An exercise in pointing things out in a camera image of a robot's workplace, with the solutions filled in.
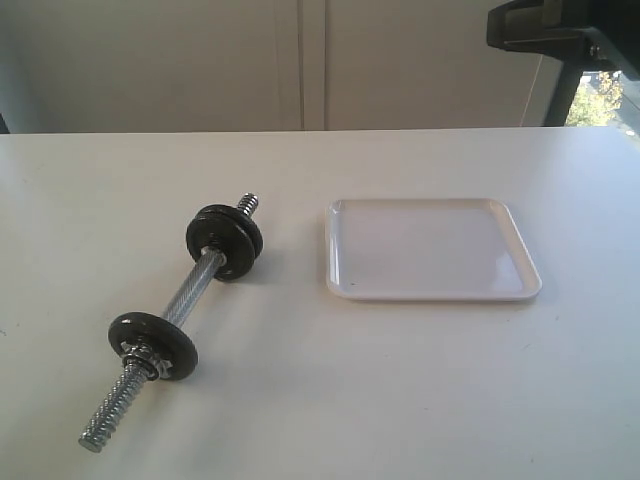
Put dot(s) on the chrome dumbbell bar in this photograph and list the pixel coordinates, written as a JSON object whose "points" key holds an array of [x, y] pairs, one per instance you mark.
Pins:
{"points": [[104, 422]]}

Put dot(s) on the chrome spin lock nut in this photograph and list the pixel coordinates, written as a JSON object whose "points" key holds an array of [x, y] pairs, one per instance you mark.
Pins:
{"points": [[142, 355]]}

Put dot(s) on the black weight plate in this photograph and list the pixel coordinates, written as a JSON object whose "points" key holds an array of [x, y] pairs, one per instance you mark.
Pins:
{"points": [[169, 341], [223, 235], [240, 218]]}

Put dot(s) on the dark window frame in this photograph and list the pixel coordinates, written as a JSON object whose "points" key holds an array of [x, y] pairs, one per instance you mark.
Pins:
{"points": [[563, 95]]}

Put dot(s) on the white plastic tray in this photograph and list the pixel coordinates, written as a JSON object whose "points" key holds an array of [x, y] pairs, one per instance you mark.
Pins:
{"points": [[458, 249]]}

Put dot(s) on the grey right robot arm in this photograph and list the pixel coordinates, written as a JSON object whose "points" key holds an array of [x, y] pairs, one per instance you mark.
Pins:
{"points": [[591, 35]]}

